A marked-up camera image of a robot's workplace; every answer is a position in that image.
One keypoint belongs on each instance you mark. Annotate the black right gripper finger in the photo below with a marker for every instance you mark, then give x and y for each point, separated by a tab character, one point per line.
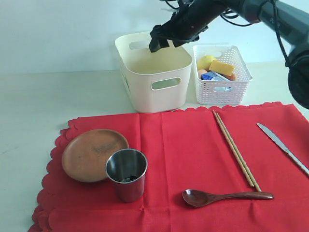
179	40
158	39

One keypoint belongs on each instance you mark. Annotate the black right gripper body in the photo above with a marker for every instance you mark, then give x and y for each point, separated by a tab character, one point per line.
193	17

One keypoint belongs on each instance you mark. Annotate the yellow lemon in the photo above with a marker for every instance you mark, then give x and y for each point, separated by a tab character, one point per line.
205	62

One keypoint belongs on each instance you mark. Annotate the brown egg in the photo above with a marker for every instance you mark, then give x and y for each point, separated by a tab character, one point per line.
201	72

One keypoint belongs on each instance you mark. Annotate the cream plastic storage bin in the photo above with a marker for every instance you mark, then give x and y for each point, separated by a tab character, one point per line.
155	82

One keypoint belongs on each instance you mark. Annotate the blue white milk carton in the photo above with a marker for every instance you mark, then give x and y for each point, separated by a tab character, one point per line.
214	76

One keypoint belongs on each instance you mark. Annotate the yellow cheese wedge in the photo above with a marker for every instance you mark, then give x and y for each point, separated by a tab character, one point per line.
221	67

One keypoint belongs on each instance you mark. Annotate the fried chicken nugget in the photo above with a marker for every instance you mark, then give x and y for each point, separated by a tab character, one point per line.
231	77

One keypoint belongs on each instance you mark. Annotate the stainless steel cup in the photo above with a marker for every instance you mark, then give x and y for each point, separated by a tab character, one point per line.
127	168

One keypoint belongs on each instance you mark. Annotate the brown wooden plate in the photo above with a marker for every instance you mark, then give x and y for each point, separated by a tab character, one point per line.
84	159

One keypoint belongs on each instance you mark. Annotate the steel table knife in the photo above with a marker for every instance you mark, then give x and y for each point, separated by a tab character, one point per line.
284	148

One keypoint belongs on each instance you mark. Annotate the dark wooden spoon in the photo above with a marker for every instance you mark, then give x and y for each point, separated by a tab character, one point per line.
197	198

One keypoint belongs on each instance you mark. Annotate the wooden chopstick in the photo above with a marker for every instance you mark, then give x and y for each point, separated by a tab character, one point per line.
256	186
233	150

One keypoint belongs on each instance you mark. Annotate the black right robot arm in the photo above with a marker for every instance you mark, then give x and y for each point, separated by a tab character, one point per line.
289	23

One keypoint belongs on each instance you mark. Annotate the white perforated plastic basket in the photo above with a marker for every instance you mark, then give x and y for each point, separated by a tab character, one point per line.
210	92

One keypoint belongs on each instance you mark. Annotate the red scalloped cloth mat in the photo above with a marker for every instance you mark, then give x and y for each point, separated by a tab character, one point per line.
185	149

